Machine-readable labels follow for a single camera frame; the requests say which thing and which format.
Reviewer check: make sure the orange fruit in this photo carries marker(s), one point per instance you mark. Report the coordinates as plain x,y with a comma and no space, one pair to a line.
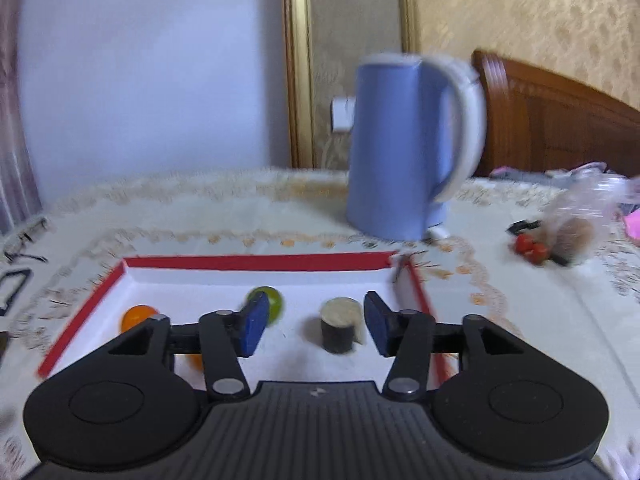
137,316

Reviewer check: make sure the grey curtain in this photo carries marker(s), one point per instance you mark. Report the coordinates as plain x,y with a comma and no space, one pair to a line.
15,110

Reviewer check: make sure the red-rimmed white tray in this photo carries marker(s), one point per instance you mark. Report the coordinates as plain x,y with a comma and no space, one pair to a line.
200,280

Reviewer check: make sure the pink cloth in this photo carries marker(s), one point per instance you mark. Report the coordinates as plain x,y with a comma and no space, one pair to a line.
632,225

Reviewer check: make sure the black glasses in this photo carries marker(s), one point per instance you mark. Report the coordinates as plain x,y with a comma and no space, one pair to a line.
20,250

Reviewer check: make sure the white wall socket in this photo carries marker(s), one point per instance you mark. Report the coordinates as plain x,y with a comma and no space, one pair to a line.
342,112

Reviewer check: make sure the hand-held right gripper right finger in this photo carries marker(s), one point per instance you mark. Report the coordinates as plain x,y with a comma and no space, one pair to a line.
378,321

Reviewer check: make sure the green round fruit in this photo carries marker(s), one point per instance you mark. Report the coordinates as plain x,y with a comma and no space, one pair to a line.
272,302

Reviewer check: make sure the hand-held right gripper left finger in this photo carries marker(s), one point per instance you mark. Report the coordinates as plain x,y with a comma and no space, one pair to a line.
254,321

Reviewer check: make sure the red cherry tomatoes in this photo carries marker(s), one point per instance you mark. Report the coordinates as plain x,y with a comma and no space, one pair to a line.
530,247

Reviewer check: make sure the clear plastic bag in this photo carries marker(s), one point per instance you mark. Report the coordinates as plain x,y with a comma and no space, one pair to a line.
582,220

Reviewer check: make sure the black cylinder with cream top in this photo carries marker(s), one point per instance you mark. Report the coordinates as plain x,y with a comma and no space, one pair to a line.
339,325

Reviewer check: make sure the blue electric kettle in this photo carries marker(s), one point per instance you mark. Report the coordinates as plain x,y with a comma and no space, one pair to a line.
405,150

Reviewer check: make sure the wooden headboard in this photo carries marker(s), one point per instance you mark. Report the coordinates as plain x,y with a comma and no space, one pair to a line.
555,125

